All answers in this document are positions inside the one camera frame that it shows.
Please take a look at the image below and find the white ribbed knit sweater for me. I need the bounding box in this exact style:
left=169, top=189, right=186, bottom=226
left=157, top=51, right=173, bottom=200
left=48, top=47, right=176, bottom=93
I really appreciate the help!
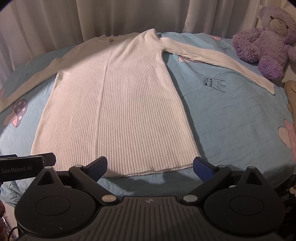
left=1, top=29, right=275, bottom=176

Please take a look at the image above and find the beige plush toy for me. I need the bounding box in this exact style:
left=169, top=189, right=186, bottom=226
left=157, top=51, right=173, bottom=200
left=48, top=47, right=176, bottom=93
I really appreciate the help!
left=283, top=80, right=296, bottom=128

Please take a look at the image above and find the white curtain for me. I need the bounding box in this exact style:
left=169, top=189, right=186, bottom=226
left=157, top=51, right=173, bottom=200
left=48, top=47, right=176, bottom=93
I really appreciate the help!
left=0, top=0, right=269, bottom=70

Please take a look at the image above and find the person's left hand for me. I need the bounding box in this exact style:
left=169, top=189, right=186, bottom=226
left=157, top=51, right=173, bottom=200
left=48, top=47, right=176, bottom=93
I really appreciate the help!
left=0, top=201, right=6, bottom=241

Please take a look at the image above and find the purple teddy bear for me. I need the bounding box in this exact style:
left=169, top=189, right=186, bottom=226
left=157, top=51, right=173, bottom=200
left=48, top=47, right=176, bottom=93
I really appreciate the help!
left=232, top=6, right=295, bottom=83

